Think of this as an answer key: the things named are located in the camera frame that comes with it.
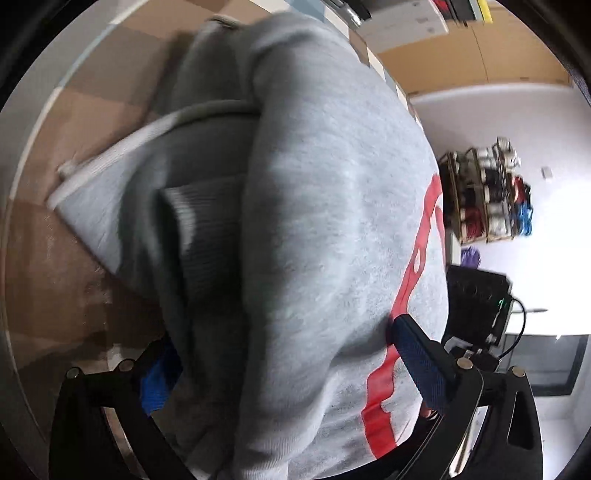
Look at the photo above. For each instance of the red logo shoe box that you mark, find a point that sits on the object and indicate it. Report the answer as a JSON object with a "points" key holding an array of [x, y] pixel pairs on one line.
{"points": [[443, 5]]}

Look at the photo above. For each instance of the black shoe box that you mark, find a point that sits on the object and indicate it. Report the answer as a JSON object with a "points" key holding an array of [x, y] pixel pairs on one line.
{"points": [[464, 8]]}

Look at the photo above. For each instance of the grey printed hoodie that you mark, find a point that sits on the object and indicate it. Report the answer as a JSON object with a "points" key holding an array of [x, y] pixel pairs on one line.
{"points": [[300, 207]]}

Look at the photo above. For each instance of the shoe rack with shoes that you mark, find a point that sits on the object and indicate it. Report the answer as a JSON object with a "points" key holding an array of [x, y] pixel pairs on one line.
{"points": [[489, 180]]}

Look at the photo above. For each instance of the wooden door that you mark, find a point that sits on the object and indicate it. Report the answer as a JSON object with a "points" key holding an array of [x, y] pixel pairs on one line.
{"points": [[461, 60]]}

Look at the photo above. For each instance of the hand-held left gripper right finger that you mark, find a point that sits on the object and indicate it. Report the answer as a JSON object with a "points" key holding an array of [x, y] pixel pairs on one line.
{"points": [[422, 364]]}

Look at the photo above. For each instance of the black electronic box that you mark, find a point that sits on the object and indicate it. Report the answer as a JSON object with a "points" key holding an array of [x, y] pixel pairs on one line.
{"points": [[475, 300]]}

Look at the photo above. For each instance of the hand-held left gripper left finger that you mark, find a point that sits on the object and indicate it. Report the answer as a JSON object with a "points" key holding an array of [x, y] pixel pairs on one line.
{"points": [[154, 383]]}

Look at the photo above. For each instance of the dark screen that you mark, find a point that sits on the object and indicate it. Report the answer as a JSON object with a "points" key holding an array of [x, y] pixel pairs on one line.
{"points": [[549, 364]]}

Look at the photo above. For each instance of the purple bag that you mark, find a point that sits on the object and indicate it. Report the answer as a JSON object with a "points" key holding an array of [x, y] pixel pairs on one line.
{"points": [[471, 257]]}

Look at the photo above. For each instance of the white light switch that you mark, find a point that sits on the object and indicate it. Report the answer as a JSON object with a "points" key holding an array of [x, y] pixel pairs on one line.
{"points": [[548, 172]]}

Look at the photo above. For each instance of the wooden shoe rack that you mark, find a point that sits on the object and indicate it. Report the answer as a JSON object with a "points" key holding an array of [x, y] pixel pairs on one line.
{"points": [[501, 239]]}

